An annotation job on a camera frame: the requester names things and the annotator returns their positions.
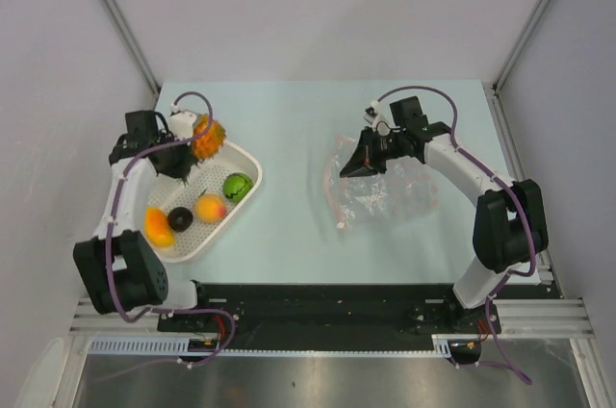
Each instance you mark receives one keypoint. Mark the green toy watermelon ball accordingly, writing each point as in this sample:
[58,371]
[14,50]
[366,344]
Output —
[236,186]

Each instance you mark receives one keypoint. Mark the white perforated plastic basket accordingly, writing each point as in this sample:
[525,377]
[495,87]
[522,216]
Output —
[207,177]

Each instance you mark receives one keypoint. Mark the left aluminium frame post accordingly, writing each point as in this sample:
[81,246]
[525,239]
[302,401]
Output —
[131,44]

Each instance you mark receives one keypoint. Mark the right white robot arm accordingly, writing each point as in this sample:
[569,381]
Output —
[510,226]

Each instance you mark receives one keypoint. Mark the toy orange mango slice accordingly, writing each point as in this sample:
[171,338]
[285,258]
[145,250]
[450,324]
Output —
[157,228]

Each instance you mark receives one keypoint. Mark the white slotted cable duct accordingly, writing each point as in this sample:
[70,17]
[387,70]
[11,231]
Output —
[198,348]

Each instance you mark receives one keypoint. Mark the toy peach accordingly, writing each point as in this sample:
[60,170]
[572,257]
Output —
[210,208]

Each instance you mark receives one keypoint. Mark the right aluminium frame post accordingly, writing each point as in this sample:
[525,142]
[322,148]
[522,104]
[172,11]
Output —
[538,12]

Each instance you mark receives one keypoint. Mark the aluminium frame post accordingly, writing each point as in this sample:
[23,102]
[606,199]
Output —
[538,12]
[131,44]

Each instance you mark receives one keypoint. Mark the toy chocolate donut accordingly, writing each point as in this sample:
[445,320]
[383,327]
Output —
[180,219]

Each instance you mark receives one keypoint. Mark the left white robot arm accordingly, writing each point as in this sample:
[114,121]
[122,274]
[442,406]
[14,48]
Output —
[117,264]

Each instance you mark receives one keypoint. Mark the orange toy pineapple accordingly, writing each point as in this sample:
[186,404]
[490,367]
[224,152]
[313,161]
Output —
[210,138]

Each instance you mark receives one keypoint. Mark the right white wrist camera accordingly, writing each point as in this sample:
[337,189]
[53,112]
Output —
[376,119]

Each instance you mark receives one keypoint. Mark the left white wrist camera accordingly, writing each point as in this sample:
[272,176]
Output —
[181,122]

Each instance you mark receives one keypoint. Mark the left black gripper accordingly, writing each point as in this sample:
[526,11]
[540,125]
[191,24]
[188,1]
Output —
[184,167]

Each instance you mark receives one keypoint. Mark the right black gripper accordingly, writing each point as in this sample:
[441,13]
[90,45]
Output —
[356,166]

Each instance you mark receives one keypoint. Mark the clear zip top bag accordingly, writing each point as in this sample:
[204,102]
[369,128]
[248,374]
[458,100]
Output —
[406,191]

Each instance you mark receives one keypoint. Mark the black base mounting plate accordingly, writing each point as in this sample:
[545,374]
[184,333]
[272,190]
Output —
[373,317]

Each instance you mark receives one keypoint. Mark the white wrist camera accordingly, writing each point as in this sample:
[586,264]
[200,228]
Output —
[376,119]
[181,122]

